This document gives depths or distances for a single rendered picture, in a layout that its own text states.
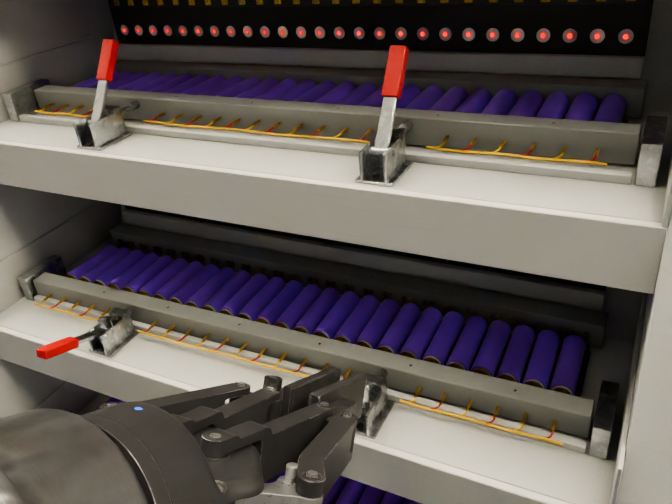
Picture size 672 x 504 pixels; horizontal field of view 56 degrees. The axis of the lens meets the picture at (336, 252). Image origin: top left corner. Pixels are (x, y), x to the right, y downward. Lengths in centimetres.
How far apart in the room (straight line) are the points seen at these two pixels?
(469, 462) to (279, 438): 19
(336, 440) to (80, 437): 14
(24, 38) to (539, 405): 60
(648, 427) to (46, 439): 33
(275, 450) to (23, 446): 15
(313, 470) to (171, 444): 7
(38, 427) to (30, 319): 50
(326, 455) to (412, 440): 19
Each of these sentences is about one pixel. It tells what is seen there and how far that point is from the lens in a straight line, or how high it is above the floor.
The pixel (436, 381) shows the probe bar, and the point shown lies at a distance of 51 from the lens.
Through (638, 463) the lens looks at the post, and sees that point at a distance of 44.
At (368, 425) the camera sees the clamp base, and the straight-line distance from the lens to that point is 49.
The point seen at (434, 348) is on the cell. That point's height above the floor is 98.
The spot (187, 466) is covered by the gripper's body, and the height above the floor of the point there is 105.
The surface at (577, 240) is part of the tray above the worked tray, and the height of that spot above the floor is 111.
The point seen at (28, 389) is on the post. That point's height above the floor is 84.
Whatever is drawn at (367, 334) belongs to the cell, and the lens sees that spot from 56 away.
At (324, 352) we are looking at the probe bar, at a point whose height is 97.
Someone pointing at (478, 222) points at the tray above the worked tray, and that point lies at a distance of 41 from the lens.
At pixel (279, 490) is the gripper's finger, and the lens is 29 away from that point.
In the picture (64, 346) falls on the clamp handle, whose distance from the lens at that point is 60.
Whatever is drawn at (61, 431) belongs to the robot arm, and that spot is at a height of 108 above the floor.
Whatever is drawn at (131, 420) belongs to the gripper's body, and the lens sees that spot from 26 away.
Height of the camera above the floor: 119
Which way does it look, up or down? 15 degrees down
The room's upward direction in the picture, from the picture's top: 3 degrees clockwise
